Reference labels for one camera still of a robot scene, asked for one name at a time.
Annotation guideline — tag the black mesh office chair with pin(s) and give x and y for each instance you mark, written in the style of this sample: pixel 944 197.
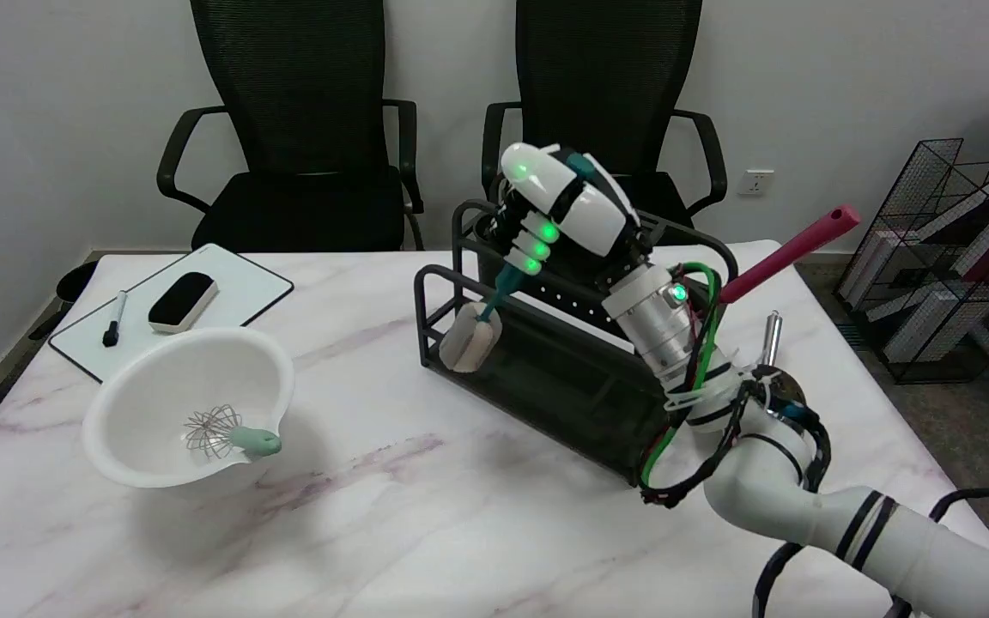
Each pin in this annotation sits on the black mesh office chair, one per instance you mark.
pixel 606 77
pixel 297 103

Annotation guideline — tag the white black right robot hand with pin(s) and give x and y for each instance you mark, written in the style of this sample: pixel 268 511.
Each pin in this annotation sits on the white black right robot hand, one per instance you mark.
pixel 585 206

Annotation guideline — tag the white leaning book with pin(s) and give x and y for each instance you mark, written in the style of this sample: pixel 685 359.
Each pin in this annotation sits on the white leaning book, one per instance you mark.
pixel 911 240

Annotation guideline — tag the blue sponge bottle brush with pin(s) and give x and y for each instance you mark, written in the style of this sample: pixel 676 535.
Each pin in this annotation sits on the blue sponge bottle brush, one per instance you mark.
pixel 469 339

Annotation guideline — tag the black white board eraser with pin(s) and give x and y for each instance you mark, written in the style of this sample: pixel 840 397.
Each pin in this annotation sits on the black white board eraser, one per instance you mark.
pixel 181 300

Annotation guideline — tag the black kitchen storage rack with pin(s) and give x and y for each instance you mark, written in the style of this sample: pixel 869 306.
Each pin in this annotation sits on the black kitchen storage rack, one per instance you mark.
pixel 546 378

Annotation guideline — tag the small white whiteboard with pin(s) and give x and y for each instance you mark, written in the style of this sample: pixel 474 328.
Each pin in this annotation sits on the small white whiteboard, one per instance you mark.
pixel 241 287

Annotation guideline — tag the white wall socket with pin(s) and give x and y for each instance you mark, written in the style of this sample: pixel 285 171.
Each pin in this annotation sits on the white wall socket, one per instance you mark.
pixel 755 182

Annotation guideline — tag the black round floor object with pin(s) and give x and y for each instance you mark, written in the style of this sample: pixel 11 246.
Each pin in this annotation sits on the black round floor object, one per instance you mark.
pixel 74 283

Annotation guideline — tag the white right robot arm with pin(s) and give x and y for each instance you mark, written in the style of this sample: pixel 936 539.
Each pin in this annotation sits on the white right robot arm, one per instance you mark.
pixel 769 493

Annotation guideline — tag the shiny steel ladle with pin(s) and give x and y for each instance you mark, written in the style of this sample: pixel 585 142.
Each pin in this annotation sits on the shiny steel ladle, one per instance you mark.
pixel 772 339

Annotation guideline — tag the black whiteboard marker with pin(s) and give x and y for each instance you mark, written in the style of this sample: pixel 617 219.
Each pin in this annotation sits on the black whiteboard marker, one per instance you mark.
pixel 114 322

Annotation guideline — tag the white plastic mixing bowl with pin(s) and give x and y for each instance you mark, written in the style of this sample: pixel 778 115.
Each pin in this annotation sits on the white plastic mixing bowl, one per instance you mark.
pixel 160 386

